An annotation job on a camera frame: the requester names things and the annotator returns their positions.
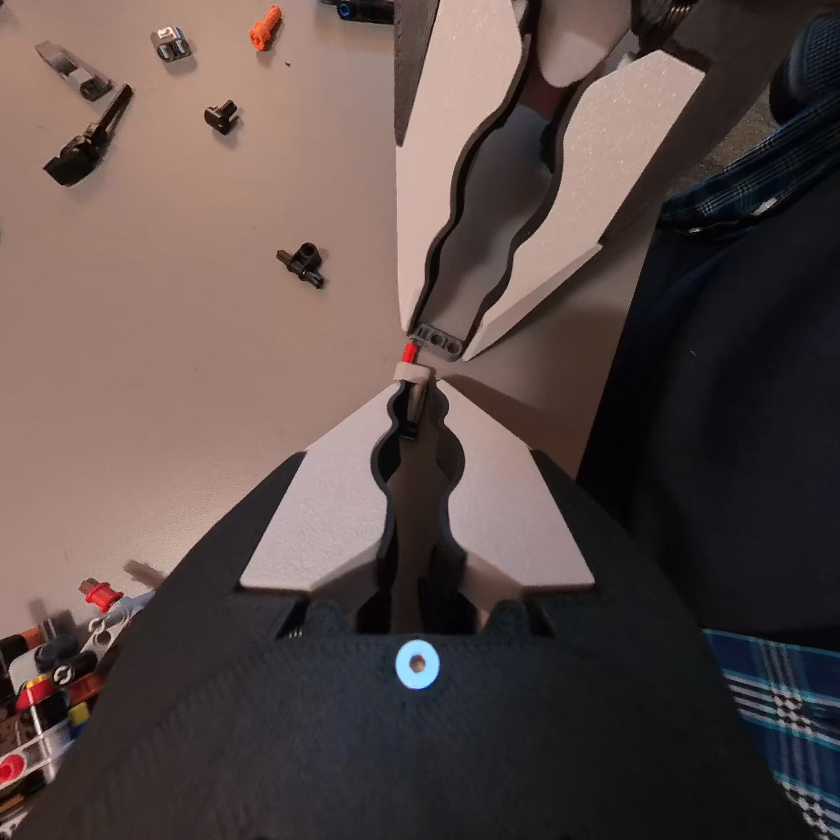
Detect dark navy shirt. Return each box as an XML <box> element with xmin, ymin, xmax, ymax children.
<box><xmin>577</xmin><ymin>177</ymin><xmax>840</xmax><ymax>647</ymax></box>

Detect lego chassis assembly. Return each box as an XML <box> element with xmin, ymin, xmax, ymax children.
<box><xmin>0</xmin><ymin>577</ymin><xmax>165</xmax><ymax>821</ymax></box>

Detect grey lego liftarm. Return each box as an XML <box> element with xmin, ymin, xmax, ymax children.
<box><xmin>408</xmin><ymin>322</ymin><xmax>469</xmax><ymax>363</ymax></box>

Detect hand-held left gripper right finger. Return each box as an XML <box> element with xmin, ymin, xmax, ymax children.
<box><xmin>425</xmin><ymin>377</ymin><xmax>597</xmax><ymax>634</ymax></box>

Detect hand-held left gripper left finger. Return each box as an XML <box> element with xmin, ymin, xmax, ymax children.
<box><xmin>239</xmin><ymin>381</ymin><xmax>411</xmax><ymax>634</ymax></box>

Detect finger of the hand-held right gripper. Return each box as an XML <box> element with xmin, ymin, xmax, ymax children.
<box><xmin>458</xmin><ymin>51</ymin><xmax>707</xmax><ymax>363</ymax></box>
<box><xmin>394</xmin><ymin>0</ymin><xmax>534</xmax><ymax>332</ymax></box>

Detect small grey red Lego piece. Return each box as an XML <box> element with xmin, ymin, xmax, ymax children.
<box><xmin>392</xmin><ymin>341</ymin><xmax>439</xmax><ymax>442</ymax></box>

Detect person's right hand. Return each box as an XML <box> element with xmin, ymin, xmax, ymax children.
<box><xmin>521</xmin><ymin>82</ymin><xmax>571</xmax><ymax>126</ymax></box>

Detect scattered small lego pieces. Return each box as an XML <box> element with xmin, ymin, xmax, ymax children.
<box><xmin>0</xmin><ymin>0</ymin><xmax>396</xmax><ymax>291</ymax></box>

